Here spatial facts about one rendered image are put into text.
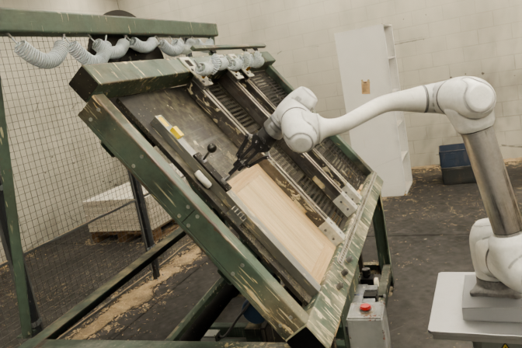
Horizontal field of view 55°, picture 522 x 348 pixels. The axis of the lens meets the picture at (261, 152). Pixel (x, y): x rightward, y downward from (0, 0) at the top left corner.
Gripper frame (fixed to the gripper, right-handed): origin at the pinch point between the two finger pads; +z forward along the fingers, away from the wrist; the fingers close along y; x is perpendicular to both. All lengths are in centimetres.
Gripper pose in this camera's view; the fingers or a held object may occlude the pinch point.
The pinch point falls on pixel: (236, 168)
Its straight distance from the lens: 193.3
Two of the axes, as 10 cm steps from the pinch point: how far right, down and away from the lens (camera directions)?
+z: -6.6, 6.6, 3.7
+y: 6.9, 7.2, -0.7
